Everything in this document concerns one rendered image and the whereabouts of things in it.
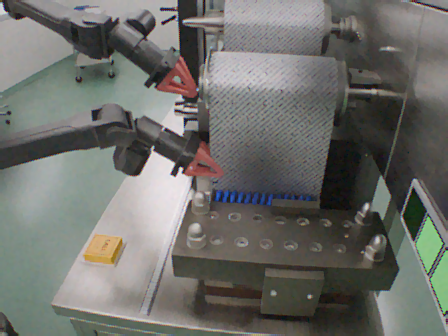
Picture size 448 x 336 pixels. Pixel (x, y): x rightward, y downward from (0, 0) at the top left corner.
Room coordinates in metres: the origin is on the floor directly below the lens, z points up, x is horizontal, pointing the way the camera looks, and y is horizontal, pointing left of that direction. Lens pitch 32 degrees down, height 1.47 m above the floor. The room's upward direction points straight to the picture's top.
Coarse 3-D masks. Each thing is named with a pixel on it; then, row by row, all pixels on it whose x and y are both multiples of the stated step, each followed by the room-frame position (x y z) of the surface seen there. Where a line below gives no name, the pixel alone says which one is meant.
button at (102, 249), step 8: (96, 240) 0.55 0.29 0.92; (104, 240) 0.55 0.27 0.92; (112, 240) 0.55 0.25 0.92; (120, 240) 0.56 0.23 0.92; (88, 248) 0.53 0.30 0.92; (96, 248) 0.53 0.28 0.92; (104, 248) 0.53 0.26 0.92; (112, 248) 0.53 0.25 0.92; (120, 248) 0.55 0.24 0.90; (88, 256) 0.51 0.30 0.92; (96, 256) 0.50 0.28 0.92; (104, 256) 0.50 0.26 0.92; (112, 256) 0.51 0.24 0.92; (112, 264) 0.50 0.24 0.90
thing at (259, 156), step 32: (224, 128) 0.60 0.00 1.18; (256, 128) 0.60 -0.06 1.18; (288, 128) 0.59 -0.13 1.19; (320, 128) 0.58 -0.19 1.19; (224, 160) 0.60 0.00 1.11; (256, 160) 0.59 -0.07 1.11; (288, 160) 0.59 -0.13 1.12; (320, 160) 0.58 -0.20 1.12; (224, 192) 0.60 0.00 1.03; (256, 192) 0.59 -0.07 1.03; (288, 192) 0.59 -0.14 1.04; (320, 192) 0.58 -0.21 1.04
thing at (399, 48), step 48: (336, 0) 1.14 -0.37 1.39; (384, 0) 0.66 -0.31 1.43; (336, 48) 1.06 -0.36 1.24; (384, 48) 0.58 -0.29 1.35; (432, 48) 0.42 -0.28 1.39; (384, 96) 0.57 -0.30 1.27; (432, 96) 0.39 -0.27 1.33; (384, 144) 0.51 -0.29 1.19; (432, 144) 0.36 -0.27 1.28; (432, 192) 0.32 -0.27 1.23
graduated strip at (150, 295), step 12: (192, 180) 0.83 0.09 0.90; (180, 204) 0.72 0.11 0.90; (180, 216) 0.67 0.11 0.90; (168, 240) 0.58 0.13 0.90; (168, 252) 0.54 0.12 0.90; (156, 264) 0.51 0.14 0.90; (156, 276) 0.47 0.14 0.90; (156, 288) 0.44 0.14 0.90; (144, 300) 0.41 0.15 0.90; (144, 312) 0.38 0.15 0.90
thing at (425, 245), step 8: (424, 224) 0.30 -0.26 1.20; (432, 224) 0.28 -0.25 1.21; (424, 232) 0.29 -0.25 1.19; (432, 232) 0.28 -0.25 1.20; (424, 240) 0.28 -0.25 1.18; (432, 240) 0.27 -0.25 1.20; (440, 240) 0.25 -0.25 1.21; (424, 248) 0.28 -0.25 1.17; (432, 248) 0.26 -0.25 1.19; (440, 248) 0.25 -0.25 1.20; (424, 256) 0.27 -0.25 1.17; (432, 256) 0.25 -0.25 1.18; (424, 264) 0.26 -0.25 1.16
